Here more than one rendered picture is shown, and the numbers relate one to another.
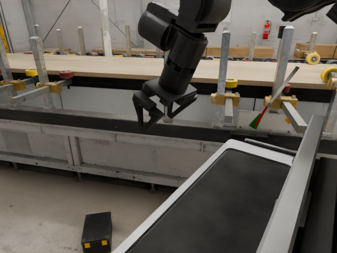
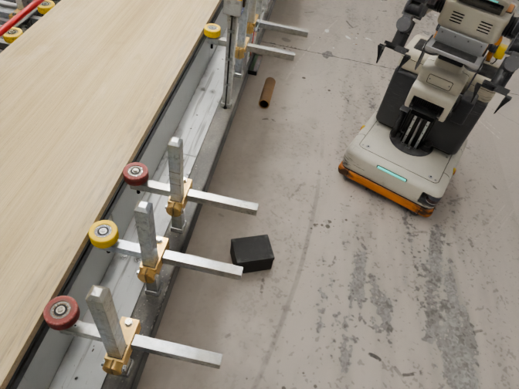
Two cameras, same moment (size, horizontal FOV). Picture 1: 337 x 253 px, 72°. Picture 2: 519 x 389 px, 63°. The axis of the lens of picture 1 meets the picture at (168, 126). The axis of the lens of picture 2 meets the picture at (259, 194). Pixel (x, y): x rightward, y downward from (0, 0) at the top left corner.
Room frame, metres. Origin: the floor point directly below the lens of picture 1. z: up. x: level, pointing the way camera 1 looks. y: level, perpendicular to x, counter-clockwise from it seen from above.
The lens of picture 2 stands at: (1.24, 1.62, 1.94)
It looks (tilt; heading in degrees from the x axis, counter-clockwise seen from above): 49 degrees down; 259
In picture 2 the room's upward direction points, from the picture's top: 11 degrees clockwise
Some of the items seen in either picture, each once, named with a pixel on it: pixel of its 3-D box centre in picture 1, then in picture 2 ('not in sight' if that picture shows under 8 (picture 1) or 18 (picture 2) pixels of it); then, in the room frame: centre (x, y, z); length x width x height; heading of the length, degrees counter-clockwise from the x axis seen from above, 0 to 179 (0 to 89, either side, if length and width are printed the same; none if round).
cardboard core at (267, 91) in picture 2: not in sight; (267, 92); (0.80, -1.05, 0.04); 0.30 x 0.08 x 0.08; 77
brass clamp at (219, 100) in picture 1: (224, 99); (241, 47); (1.09, -0.28, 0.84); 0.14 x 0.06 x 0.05; 77
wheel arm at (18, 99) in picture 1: (45, 90); (194, 196); (1.28, 0.69, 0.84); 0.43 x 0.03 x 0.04; 167
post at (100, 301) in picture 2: not in sight; (113, 339); (1.45, 1.20, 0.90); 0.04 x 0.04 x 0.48; 77
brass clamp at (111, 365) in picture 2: not in sight; (121, 346); (1.44, 1.18, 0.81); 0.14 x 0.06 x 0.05; 77
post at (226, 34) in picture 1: (221, 84); (242, 36); (1.10, -0.25, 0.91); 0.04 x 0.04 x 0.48; 77
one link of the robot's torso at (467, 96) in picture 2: not in sight; (441, 106); (0.01, -0.14, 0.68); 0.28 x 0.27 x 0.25; 144
